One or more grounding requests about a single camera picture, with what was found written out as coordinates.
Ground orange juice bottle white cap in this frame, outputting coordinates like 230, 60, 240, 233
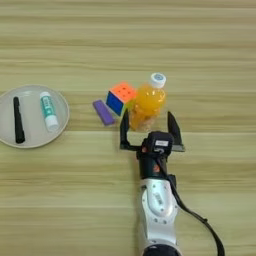
128, 72, 168, 132

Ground black marker pen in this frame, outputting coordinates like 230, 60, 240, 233
12, 96, 26, 145

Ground purple rectangular block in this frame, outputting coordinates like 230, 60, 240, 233
92, 99, 116, 127

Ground round grey plate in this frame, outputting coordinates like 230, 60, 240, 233
0, 84, 71, 150

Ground multicolour puzzle cube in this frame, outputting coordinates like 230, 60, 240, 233
105, 81, 138, 117

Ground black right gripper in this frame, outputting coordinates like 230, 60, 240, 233
119, 108, 186, 181

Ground white green glue stick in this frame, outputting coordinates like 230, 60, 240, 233
39, 91, 60, 132

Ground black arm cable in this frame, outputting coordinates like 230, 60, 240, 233
154, 155, 226, 256

